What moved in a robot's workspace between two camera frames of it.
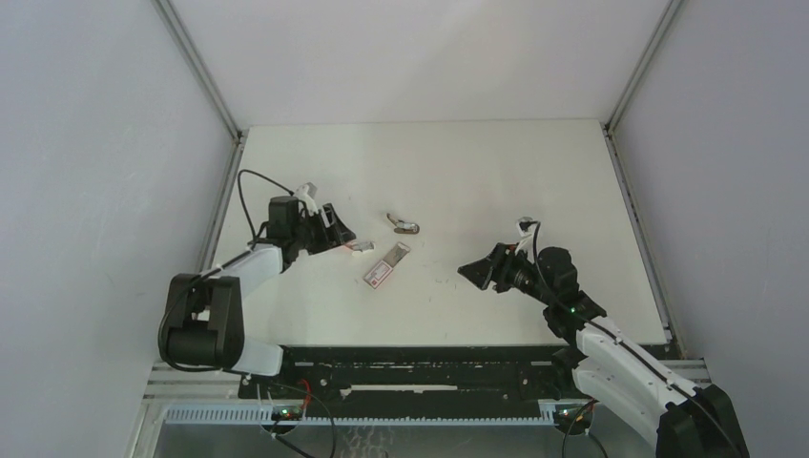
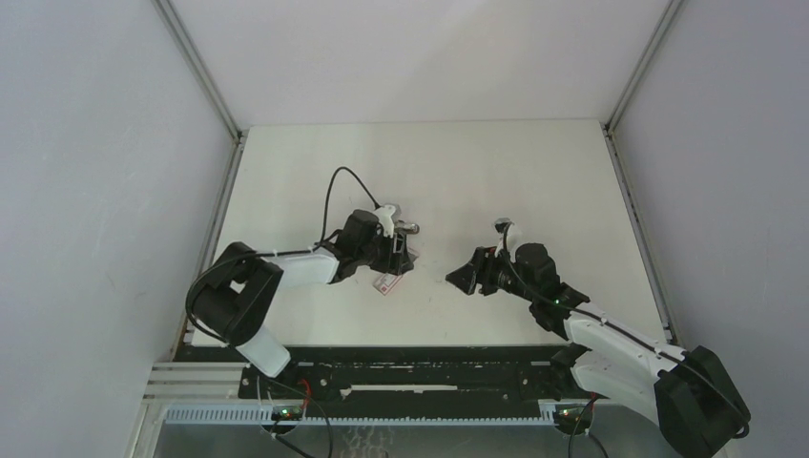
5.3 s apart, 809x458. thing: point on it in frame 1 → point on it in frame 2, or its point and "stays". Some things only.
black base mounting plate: (412, 374) stays
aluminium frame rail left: (220, 103) stays
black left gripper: (336, 234) → (398, 262)
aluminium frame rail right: (641, 231) stays
